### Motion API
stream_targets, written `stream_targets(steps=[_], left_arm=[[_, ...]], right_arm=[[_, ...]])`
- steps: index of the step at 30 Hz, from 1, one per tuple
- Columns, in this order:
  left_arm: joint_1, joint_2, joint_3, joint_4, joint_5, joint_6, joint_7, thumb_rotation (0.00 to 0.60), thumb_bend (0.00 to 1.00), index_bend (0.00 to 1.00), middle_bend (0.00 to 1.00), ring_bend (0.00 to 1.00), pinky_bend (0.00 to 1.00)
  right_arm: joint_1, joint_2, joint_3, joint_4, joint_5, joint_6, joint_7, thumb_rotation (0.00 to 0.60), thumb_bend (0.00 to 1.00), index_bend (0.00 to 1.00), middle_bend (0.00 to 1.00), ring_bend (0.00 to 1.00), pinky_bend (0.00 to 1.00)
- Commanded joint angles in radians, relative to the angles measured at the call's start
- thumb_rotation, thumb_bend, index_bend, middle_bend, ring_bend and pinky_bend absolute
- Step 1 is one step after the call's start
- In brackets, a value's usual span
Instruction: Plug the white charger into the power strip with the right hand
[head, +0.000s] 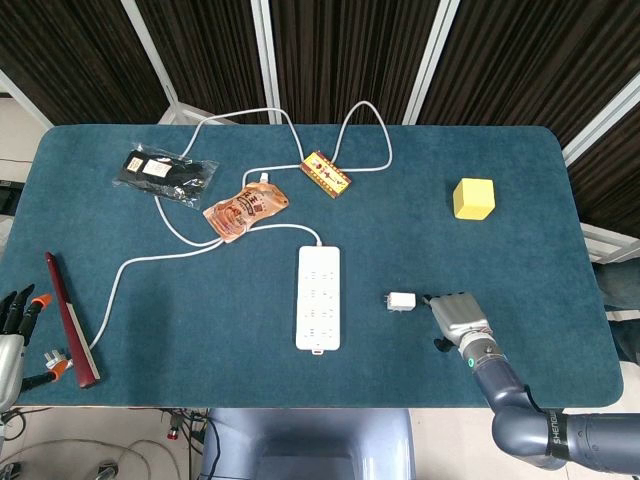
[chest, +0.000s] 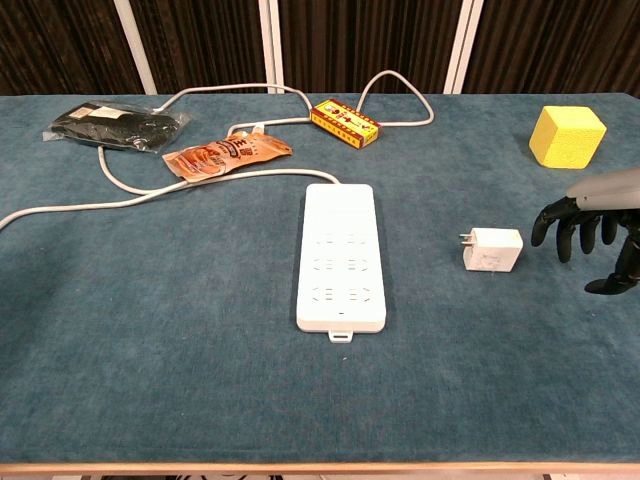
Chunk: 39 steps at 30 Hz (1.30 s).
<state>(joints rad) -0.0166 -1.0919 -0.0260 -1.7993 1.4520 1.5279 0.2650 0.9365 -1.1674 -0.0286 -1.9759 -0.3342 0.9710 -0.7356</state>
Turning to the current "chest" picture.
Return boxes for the black item in clear bag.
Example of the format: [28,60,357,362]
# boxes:
[42,101,194,155]

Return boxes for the yellow foam cube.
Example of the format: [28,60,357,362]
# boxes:
[528,104,608,171]

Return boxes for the red yellow small box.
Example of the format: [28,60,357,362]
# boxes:
[309,98,382,150]

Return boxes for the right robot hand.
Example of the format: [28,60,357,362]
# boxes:
[530,167,640,296]

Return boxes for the white partition post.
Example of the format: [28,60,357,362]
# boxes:
[113,0,159,95]
[443,0,485,95]
[258,0,285,95]

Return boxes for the teal velvet tablecloth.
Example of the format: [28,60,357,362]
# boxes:
[0,92,640,466]

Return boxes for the orange snack pouch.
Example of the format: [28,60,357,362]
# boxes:
[162,128,294,182]

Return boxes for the white power strip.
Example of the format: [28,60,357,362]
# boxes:
[295,182,390,346]

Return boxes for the white power strip cable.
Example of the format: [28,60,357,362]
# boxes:
[0,69,435,232]

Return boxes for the white power adapter plug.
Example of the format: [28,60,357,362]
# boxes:
[458,227,525,274]

